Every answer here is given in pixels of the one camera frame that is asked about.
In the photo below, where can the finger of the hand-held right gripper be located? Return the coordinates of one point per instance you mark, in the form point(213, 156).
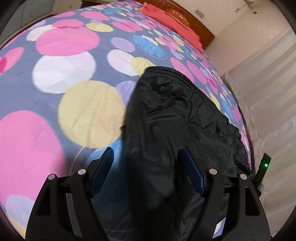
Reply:
point(244, 169)

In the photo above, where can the polka-dot bed blanket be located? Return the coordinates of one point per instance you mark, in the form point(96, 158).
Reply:
point(57, 92)

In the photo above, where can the wall fixture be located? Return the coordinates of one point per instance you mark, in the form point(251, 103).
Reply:
point(250, 2)

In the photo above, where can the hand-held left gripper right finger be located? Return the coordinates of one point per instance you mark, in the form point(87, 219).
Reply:
point(193, 171)

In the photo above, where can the long white curtain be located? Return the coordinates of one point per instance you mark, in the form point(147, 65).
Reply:
point(266, 104)

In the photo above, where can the small orange cushion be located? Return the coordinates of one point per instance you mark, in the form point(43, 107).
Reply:
point(178, 15)

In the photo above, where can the grey wall plate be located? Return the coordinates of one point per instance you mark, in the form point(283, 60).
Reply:
point(200, 13)

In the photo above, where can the red pillow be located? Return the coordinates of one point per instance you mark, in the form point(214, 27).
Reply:
point(175, 25)

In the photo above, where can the black quilted jacket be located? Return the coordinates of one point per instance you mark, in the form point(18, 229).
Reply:
point(161, 115)

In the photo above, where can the frosted glass wardrobe door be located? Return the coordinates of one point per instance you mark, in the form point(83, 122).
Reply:
point(23, 14)

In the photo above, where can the wooden headboard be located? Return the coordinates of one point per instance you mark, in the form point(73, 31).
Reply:
point(203, 32)

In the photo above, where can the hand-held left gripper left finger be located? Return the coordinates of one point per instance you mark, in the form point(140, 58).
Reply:
point(101, 171)

